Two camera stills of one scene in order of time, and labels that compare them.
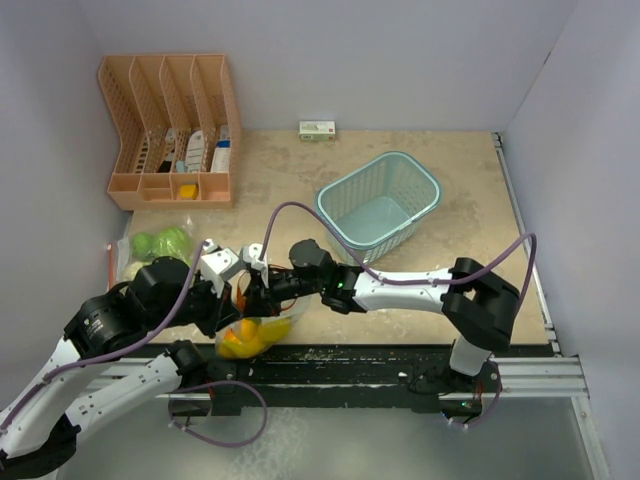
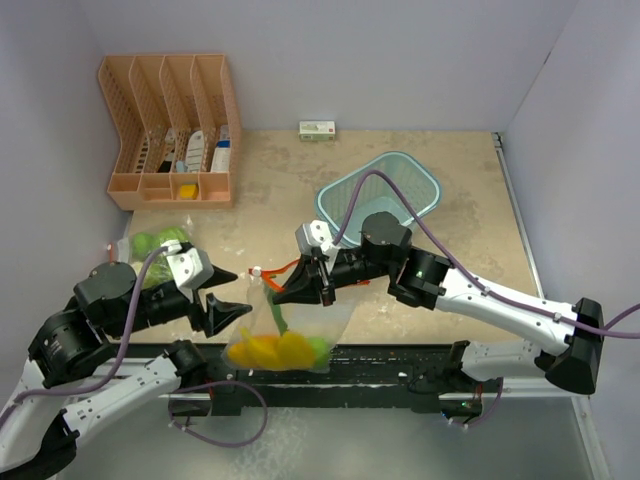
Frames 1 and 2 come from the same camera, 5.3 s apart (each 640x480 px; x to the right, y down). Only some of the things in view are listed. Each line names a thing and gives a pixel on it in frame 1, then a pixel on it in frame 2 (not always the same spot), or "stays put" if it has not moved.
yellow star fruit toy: (273, 329) → (295, 351)
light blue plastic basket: (379, 206) stays put
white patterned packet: (195, 152) stays put
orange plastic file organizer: (177, 127) stays put
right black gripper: (261, 301) → (300, 286)
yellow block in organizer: (188, 191) stays put
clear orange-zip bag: (244, 336) → (324, 321)
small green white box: (317, 131) stays put
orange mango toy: (241, 340) → (266, 347)
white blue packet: (222, 156) stays put
